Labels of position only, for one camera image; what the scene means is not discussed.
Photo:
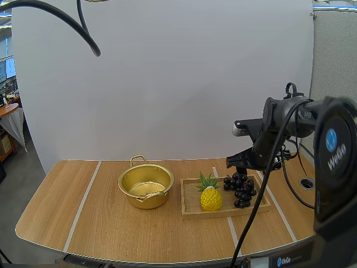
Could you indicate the round wooden desk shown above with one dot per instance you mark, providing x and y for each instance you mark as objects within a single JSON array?
[{"x": 8, "y": 109}]

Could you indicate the white backdrop sheet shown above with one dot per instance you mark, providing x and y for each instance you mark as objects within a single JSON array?
[{"x": 167, "y": 83}]

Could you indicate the grey partition panel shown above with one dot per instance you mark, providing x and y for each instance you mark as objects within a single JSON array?
[{"x": 334, "y": 56}]

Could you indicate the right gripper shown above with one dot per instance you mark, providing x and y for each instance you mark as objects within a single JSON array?
[{"x": 263, "y": 150}]

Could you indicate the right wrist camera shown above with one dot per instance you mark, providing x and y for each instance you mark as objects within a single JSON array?
[{"x": 251, "y": 125}]

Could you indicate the computer monitor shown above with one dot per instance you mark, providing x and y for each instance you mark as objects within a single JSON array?
[{"x": 8, "y": 69}]

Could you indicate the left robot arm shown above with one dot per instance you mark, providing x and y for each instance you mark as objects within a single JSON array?
[{"x": 83, "y": 263}]

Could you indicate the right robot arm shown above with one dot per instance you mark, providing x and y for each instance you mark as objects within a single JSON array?
[{"x": 334, "y": 139}]

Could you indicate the bunch of dark toy grapes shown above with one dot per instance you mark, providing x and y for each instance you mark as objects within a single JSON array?
[{"x": 242, "y": 192}]

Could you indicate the yellow toy pineapple green crown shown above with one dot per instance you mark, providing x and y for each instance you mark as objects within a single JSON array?
[{"x": 211, "y": 199}]

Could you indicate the shallow wooden tray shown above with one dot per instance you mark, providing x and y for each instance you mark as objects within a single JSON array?
[{"x": 192, "y": 203}]

